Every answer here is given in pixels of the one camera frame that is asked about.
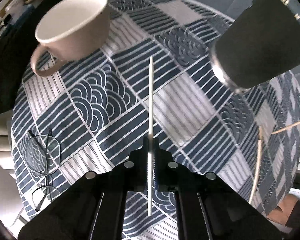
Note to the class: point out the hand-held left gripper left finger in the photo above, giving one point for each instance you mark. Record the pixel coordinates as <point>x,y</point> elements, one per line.
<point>145,146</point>

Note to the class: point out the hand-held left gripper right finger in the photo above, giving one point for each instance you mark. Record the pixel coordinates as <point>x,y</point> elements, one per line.
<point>156,150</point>

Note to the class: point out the row of wooden chopsticks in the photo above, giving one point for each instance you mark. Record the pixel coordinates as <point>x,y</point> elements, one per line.
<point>256,162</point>

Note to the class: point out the black cylindrical utensil holder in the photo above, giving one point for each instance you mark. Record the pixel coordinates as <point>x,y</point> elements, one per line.
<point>260,45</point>

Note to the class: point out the blue patterned tablecloth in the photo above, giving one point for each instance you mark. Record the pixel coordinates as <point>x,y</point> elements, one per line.
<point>115,100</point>

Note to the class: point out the thin-framed eyeglasses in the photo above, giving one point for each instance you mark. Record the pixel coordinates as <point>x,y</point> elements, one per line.
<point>43,150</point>

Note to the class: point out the beige ceramic mug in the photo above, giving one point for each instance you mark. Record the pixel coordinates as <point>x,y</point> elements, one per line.
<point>72,25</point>

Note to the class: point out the cardboard box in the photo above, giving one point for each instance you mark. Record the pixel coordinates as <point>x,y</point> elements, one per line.
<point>285,210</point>

